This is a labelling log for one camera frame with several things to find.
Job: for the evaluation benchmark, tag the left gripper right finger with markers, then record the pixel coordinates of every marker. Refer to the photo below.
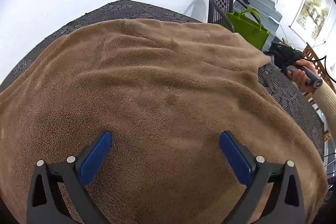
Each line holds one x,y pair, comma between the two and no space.
285,203

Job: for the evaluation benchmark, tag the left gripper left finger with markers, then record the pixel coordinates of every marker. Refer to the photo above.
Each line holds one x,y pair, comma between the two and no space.
45,202

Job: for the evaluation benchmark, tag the brown fleece garment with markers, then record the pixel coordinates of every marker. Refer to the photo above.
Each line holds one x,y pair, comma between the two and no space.
166,91

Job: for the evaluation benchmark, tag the right beige knit sleeve forearm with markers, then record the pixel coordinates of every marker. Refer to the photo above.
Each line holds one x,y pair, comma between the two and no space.
325,98

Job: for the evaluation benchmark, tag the person's right hand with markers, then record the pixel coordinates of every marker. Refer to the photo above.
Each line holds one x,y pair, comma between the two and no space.
300,77

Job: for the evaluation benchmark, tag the black patterned table cloth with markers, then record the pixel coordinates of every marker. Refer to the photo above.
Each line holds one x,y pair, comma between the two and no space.
275,83

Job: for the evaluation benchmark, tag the wooden chair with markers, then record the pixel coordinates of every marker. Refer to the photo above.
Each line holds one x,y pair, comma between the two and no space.
309,54

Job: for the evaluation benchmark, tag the green paper bag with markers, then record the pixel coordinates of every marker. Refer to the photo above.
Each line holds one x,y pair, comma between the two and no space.
253,32

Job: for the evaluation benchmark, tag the framed landscape painting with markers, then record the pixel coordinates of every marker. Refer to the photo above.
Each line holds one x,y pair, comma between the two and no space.
312,19

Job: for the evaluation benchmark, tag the black mesh chair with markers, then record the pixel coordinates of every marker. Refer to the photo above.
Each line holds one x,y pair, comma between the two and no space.
218,10

